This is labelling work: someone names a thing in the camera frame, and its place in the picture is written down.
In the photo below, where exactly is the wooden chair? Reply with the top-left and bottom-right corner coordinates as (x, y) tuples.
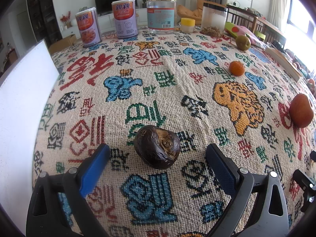
(226, 4), (287, 53)

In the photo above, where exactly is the light wooden board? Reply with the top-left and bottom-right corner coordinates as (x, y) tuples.
(265, 47), (304, 83)

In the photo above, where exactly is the pink and green bag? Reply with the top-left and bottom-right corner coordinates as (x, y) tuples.
(224, 22), (267, 47)

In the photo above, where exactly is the clear container black lid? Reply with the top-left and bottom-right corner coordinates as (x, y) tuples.
(200, 2), (228, 37)

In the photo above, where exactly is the red apple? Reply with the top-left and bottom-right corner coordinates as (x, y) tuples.
(289, 93), (314, 128)

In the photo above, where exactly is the white television cabinet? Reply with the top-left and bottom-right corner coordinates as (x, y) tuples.
(59, 8), (149, 40)

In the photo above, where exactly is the dark wrinkled passion fruit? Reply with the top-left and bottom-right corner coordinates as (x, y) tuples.
(134, 125), (181, 170)

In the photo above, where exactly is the black television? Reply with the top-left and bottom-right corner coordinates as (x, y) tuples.
(94, 0), (137, 14)

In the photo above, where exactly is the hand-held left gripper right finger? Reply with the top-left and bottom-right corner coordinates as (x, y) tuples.
(206, 143), (289, 237)

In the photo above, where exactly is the woven patterned tablecloth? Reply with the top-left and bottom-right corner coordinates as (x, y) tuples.
(32, 25), (316, 237)

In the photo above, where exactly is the orange beanbag cushion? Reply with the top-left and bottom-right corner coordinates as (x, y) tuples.
(177, 5), (205, 25)

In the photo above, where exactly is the clear plastic jar gold lid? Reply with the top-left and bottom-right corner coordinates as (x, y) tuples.
(146, 0), (178, 35)

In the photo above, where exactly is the black display shelf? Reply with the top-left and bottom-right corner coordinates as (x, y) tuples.
(26, 0), (62, 46)

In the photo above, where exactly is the small yellow-lid jar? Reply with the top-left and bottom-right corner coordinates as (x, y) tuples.
(181, 18), (196, 33)

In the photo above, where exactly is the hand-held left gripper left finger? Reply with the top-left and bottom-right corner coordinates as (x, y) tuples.
(26, 143), (110, 237)

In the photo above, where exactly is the can with food picture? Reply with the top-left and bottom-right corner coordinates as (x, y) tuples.
(75, 7), (102, 48)

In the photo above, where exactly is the white foam board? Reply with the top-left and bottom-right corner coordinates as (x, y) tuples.
(0, 39), (60, 214)

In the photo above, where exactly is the red flower plant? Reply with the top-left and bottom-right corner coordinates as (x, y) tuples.
(60, 11), (72, 29)

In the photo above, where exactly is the small orange tangerine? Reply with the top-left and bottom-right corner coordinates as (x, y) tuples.
(229, 61), (245, 76)

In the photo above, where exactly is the can with white label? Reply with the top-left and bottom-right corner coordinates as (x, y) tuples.
(111, 0), (138, 39)

